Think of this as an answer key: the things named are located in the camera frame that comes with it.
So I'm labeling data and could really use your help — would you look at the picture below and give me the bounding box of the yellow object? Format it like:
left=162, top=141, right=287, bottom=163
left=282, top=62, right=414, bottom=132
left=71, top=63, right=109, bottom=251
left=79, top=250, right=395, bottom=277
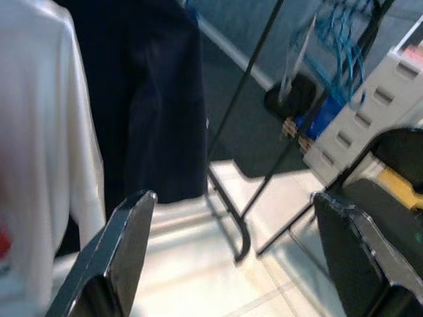
left=376, top=166, right=423, bottom=211

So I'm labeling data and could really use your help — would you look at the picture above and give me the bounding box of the white plastic drawer unit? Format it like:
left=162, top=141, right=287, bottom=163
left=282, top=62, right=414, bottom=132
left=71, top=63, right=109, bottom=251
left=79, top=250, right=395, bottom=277
left=302, top=46, right=423, bottom=174

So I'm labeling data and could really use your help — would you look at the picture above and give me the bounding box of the blue cable bundle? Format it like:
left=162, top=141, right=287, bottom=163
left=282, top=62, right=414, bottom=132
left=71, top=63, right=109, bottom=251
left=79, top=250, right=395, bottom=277
left=313, top=0, right=369, bottom=112

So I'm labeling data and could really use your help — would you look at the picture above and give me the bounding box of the black clothes rack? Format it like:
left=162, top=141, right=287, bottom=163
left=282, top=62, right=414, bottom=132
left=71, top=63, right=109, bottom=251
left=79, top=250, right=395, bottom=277
left=204, top=0, right=396, bottom=264

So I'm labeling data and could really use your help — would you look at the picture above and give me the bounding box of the blue box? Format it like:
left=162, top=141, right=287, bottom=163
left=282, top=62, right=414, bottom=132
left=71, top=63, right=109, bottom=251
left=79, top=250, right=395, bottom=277
left=293, top=95, right=352, bottom=139

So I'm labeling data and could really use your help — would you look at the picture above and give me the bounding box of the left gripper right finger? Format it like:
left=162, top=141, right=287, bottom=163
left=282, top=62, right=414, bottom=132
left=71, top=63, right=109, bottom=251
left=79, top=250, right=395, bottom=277
left=310, top=192, right=423, bottom=317

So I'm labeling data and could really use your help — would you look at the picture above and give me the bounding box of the black bag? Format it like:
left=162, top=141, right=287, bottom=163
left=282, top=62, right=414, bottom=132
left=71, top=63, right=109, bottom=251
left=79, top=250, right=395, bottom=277
left=265, top=74, right=327, bottom=120

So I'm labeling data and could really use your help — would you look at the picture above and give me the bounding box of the dark garment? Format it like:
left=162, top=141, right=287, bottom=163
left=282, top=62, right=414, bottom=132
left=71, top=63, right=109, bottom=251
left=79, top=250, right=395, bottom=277
left=58, top=0, right=210, bottom=229

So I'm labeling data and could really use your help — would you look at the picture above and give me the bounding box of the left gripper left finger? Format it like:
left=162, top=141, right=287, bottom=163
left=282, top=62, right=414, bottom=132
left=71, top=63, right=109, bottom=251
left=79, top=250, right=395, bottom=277
left=44, top=190, right=158, bottom=317

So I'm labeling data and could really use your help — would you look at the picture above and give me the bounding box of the white shirt red print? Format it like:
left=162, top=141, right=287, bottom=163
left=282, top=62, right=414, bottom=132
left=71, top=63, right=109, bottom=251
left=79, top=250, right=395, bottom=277
left=0, top=0, right=106, bottom=317

